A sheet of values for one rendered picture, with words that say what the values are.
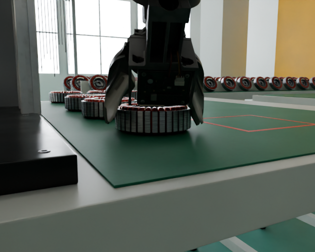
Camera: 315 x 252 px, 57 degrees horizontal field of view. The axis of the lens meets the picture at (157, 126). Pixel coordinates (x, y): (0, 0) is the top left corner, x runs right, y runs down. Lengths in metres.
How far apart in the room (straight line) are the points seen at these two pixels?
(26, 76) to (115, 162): 0.29
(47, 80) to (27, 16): 6.35
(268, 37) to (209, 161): 6.54
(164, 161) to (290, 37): 3.78
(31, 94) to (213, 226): 0.38
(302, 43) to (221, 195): 3.69
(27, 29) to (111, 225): 0.39
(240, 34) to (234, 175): 4.13
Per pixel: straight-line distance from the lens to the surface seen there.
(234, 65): 4.24
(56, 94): 1.02
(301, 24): 3.94
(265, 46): 6.80
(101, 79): 1.72
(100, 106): 0.55
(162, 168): 0.24
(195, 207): 0.22
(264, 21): 6.92
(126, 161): 0.26
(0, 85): 0.68
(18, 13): 0.52
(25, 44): 0.52
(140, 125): 0.38
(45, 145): 0.25
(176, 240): 0.22
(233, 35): 4.26
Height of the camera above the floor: 0.82
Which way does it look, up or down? 9 degrees down
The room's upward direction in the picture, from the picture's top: straight up
